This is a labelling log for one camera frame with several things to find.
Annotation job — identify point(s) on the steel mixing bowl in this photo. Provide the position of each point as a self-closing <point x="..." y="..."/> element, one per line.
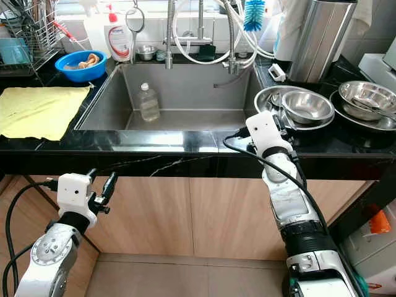
<point x="309" y="106"/>
<point x="356" y="93"/>

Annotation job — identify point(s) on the white appliance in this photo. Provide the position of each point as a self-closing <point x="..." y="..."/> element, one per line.
<point x="377" y="71"/>

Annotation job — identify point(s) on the white bottle blue label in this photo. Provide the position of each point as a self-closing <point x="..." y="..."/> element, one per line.
<point x="283" y="34"/>

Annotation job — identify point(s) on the yellow cloth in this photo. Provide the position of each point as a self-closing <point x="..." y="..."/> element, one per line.
<point x="37" y="111"/>

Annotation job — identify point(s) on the chrome straight tap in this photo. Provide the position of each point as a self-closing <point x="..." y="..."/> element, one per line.
<point x="201" y="21"/>

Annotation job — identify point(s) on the orange object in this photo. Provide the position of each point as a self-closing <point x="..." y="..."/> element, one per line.
<point x="378" y="223"/>

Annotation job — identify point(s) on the clear plastic bottle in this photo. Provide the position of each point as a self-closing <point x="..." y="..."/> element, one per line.
<point x="149" y="105"/>

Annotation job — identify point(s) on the small steel bowl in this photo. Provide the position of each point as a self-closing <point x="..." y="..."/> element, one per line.
<point x="146" y="53"/>

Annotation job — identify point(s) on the tan curled scrubber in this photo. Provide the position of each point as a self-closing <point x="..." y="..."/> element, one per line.
<point x="91" y="60"/>

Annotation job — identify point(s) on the white storage box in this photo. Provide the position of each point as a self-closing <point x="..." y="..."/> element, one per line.
<point x="377" y="263"/>

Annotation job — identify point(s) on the large shallow steel basin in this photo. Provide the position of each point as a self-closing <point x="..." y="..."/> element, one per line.
<point x="266" y="99"/>

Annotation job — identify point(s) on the wooden cabinet door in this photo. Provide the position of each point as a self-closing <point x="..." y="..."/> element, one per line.
<point x="229" y="216"/>
<point x="148" y="216"/>

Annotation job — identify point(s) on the white plastic jug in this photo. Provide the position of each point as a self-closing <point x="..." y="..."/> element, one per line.
<point x="94" y="31"/>

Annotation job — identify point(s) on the blue plastic bowl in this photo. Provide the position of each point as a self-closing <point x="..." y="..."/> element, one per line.
<point x="77" y="74"/>

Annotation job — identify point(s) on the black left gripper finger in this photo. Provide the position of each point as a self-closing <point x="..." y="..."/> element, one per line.
<point x="110" y="184"/>
<point x="91" y="174"/>

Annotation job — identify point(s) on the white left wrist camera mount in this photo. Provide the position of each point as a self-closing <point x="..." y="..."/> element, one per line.
<point x="75" y="195"/>

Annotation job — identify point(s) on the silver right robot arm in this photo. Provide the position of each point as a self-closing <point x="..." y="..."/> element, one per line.
<point x="291" y="204"/>

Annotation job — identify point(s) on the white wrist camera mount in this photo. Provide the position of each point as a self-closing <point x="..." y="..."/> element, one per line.
<point x="75" y="195"/>
<point x="265" y="133"/>

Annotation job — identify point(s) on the small white plastic clip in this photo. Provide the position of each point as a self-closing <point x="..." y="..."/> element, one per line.
<point x="277" y="72"/>

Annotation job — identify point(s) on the dark green sponge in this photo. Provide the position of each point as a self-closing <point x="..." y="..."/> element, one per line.
<point x="205" y="52"/>

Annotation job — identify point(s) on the steel spoon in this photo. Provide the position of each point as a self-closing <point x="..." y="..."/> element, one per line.
<point x="374" y="108"/>

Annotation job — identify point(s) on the chrome spring faucet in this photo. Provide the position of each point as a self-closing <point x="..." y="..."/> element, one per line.
<point x="170" y="34"/>

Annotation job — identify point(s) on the blue bottle brush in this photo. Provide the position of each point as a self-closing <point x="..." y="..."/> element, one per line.
<point x="253" y="13"/>

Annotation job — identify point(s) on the white red dish soap bottle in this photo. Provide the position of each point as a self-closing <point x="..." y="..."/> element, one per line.
<point x="119" y="43"/>

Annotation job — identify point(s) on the tall stainless steel canister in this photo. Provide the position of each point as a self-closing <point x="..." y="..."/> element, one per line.
<point x="318" y="43"/>

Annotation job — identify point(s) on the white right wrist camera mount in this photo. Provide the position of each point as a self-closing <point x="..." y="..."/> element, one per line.
<point x="265" y="133"/>

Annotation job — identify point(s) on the stainless steel sink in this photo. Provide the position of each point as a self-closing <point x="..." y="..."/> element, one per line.
<point x="192" y="93"/>

